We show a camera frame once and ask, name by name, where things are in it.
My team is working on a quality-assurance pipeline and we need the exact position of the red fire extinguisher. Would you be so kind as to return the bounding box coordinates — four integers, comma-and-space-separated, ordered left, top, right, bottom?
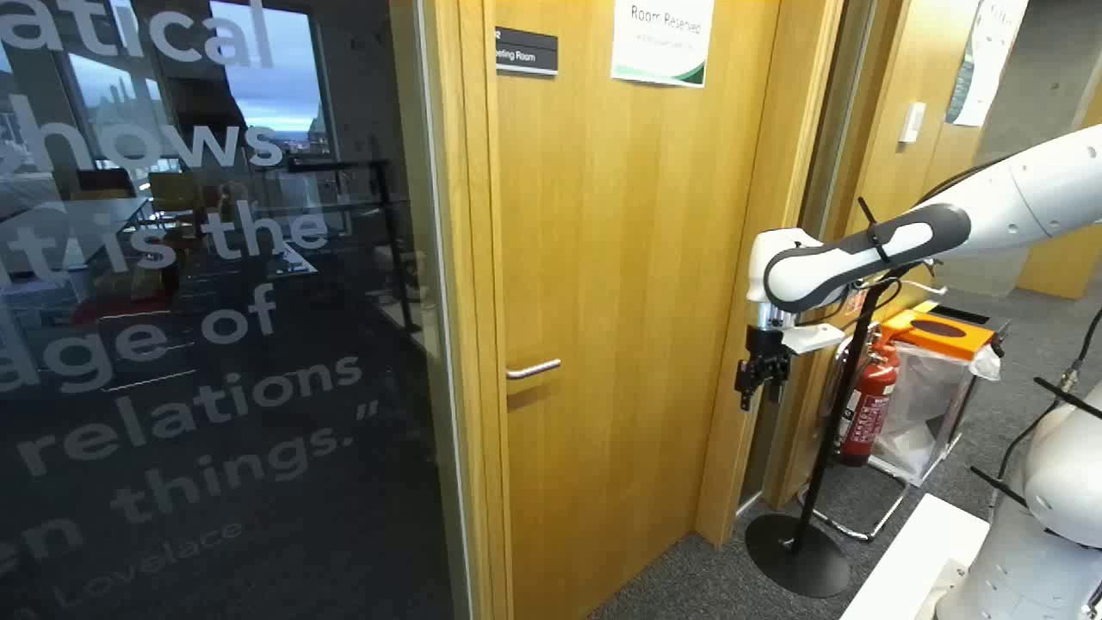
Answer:
837, 336, 906, 467

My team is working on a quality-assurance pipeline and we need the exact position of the black door name plate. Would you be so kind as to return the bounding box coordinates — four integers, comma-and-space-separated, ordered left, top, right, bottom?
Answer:
492, 24, 562, 82

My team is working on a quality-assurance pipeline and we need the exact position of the orange bin lid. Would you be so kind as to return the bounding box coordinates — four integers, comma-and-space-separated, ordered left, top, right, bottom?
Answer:
879, 299, 997, 362

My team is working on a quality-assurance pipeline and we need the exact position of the silver lever door handle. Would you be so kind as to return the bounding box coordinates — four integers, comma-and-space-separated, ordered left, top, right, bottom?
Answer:
502, 354, 565, 383

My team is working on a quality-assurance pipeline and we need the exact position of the white green paper sign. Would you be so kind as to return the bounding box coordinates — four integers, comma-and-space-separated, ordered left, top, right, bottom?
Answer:
608, 0, 715, 92

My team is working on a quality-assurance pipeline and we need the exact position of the glass wall with white lettering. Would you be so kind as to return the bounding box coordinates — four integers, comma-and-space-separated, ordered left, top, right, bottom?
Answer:
0, 0, 458, 620

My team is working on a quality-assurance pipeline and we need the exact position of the light wooden door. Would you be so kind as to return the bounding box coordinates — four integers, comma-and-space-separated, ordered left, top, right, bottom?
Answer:
492, 0, 784, 620

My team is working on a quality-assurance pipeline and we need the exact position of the white wall switch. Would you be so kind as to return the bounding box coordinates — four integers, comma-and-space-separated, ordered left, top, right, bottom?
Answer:
895, 98, 930, 149

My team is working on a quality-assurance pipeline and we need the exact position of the clear plastic bin bag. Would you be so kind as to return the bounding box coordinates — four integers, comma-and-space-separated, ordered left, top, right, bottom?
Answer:
872, 336, 1005, 483

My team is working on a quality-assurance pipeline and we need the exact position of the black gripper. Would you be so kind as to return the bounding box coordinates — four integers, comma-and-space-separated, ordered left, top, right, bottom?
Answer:
732, 324, 798, 412

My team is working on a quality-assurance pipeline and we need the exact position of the black stand with round base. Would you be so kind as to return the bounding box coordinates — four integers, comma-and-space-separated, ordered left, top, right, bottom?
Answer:
740, 268, 936, 598

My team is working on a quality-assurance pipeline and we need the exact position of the white wall poster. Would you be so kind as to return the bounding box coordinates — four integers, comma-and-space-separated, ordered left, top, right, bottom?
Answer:
943, 0, 1034, 132

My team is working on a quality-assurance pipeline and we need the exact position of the white robot base platform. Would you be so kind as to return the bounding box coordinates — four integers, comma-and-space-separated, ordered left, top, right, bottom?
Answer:
837, 493, 990, 620

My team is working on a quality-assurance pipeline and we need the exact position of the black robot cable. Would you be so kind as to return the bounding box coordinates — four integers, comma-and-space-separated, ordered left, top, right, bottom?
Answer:
967, 306, 1102, 514

